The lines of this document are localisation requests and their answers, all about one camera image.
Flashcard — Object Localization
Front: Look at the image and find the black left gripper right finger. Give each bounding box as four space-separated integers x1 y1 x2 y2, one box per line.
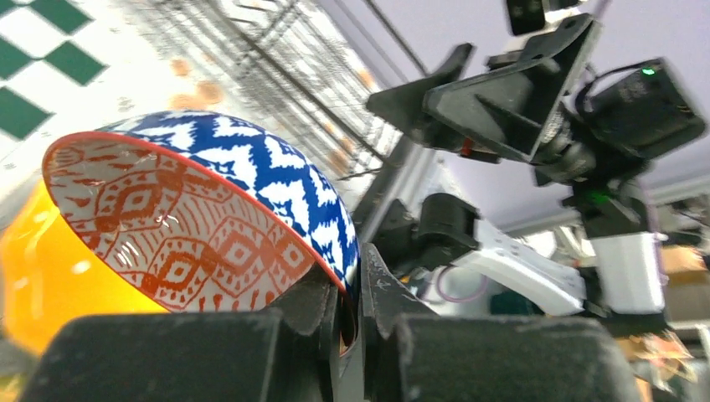
359 243 435 401

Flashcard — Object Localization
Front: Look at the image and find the black wire dish rack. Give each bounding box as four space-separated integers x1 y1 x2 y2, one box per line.
118 1 399 180

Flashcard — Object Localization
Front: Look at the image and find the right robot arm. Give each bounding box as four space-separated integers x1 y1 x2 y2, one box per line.
366 1 706 316

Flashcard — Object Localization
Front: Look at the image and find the green white chessboard mat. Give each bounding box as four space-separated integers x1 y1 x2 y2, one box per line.
1 1 110 142

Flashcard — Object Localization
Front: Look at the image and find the yellow dotted plate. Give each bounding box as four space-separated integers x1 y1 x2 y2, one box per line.
1 183 163 355

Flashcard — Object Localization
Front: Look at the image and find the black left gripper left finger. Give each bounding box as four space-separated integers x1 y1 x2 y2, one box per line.
268 267 341 401

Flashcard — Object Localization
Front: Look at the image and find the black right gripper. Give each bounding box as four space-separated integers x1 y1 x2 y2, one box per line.
366 13 601 163

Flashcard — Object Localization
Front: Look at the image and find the blue white patterned bowl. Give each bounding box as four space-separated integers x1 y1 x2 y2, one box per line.
42 111 360 346

